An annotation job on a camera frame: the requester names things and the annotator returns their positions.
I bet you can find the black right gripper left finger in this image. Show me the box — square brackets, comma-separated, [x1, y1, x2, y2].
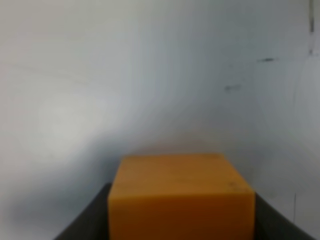
[56, 183, 112, 240]

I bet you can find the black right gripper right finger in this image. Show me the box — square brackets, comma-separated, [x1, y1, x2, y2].
[254, 193, 315, 240]

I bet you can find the orange block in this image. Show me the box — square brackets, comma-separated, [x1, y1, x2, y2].
[107, 153, 256, 240]

